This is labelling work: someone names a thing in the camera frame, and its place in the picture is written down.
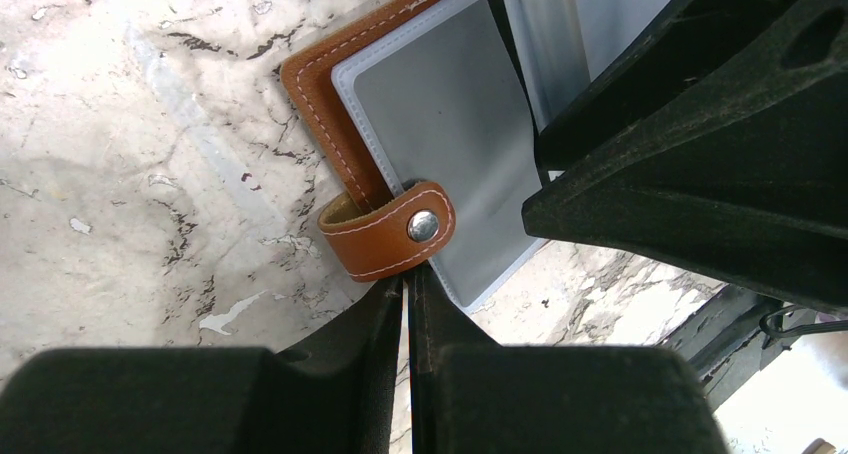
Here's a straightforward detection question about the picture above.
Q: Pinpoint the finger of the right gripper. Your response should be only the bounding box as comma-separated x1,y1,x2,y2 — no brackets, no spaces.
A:
535,0,797,170
522,0,847,314

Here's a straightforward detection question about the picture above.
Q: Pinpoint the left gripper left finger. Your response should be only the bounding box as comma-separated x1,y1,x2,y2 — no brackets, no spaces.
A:
1,277,402,453

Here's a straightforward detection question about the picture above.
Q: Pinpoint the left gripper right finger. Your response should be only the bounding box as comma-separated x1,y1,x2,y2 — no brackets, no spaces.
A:
406,266,726,453

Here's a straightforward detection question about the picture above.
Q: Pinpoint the brown leather card holder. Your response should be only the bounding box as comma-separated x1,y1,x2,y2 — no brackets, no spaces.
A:
279,0,694,316

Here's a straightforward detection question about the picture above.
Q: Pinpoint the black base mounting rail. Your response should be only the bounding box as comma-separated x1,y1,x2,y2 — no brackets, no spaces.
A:
658,285,796,410

